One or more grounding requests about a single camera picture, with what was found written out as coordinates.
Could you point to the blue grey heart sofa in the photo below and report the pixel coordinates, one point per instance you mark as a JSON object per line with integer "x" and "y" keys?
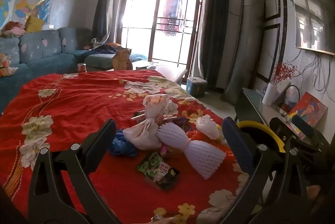
{"x": 39, "y": 56}

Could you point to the red can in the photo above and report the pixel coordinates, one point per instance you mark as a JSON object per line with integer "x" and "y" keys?
{"x": 81, "y": 67}

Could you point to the colourful canvas painting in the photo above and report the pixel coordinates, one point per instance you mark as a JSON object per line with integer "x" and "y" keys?
{"x": 310, "y": 108}

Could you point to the floral orange cloth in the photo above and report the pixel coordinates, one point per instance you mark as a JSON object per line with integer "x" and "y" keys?
{"x": 6, "y": 64}

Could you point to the large white foam fruit net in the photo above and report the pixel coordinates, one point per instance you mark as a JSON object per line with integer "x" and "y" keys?
{"x": 204, "y": 158}

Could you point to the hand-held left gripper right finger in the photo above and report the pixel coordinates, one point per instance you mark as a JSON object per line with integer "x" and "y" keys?
{"x": 239, "y": 146}

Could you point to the dark grey curtain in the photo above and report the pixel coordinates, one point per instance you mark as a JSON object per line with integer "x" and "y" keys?
{"x": 100, "y": 4}
{"x": 214, "y": 22}

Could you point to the dark television stand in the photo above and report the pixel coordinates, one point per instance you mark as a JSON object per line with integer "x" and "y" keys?
{"x": 248, "y": 103}

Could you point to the white vase red flowers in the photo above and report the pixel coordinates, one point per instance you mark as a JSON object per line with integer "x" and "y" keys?
{"x": 284, "y": 73}

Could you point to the light coffee table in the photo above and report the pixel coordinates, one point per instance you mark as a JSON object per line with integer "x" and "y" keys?
{"x": 167, "y": 71}

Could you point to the yellow pillow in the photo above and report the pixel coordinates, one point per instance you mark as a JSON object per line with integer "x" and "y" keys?
{"x": 34, "y": 24}

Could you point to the blue plastic bag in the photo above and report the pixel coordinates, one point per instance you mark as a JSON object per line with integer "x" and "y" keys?
{"x": 121, "y": 145}

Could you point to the yellow rimmed trash bin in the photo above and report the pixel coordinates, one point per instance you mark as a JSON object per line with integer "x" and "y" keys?
{"x": 261, "y": 126}

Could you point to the grey standing air conditioner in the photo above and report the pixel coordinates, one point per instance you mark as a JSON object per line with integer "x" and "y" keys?
{"x": 246, "y": 43}

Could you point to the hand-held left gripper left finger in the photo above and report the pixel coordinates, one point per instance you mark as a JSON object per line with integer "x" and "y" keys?
{"x": 100, "y": 140}

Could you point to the white plastic bag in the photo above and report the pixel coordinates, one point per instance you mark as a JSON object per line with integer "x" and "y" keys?
{"x": 146, "y": 132}

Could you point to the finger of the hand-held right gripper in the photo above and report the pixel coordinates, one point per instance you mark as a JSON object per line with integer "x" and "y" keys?
{"x": 280, "y": 129}
{"x": 302, "y": 126}

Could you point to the red floral blanket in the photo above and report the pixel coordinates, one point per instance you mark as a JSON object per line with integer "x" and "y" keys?
{"x": 78, "y": 103}

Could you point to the person's right hand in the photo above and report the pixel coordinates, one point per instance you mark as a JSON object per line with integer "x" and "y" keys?
{"x": 314, "y": 192}

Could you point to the wall mounted television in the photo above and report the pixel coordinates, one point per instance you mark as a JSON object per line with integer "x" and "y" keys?
{"x": 314, "y": 12}

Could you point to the hanging laundry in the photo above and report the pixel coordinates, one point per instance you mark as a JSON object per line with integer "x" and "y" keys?
{"x": 172, "y": 14}

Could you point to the green black snack packet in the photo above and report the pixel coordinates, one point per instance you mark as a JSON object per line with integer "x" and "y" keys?
{"x": 159, "y": 170}

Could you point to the small white foam fruit net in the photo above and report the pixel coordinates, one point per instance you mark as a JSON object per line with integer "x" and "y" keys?
{"x": 208, "y": 126}

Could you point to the sheer light curtain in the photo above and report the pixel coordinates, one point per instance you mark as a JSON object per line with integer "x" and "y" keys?
{"x": 115, "y": 4}

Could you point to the blue storage box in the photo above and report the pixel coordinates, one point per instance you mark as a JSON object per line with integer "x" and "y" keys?
{"x": 196, "y": 86}

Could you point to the sliding glass door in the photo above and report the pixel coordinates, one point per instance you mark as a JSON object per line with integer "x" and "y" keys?
{"x": 146, "y": 17}

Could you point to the world map poster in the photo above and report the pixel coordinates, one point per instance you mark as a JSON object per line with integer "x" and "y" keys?
{"x": 5, "y": 10}

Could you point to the dark clothes heap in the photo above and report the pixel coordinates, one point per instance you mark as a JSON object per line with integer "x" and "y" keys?
{"x": 106, "y": 48}

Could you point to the pile of colourful clothes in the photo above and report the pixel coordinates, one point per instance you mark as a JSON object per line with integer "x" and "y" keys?
{"x": 11, "y": 29}

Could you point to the colourful country map poster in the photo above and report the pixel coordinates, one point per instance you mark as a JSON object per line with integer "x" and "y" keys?
{"x": 31, "y": 8}

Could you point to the purple foil wrapper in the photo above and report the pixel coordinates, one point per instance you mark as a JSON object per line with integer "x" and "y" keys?
{"x": 182, "y": 123}

